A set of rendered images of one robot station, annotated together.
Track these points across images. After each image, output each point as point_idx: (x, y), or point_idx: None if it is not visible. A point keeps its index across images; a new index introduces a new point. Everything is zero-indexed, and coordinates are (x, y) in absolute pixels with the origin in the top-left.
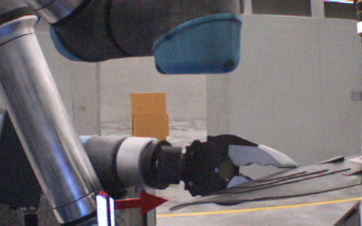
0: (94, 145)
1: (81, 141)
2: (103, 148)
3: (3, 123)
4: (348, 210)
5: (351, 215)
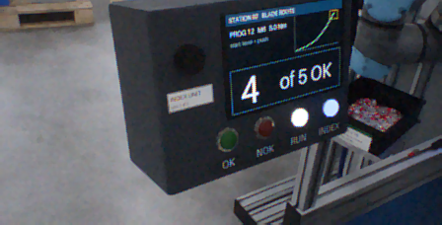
0: None
1: None
2: None
3: (350, 7)
4: None
5: None
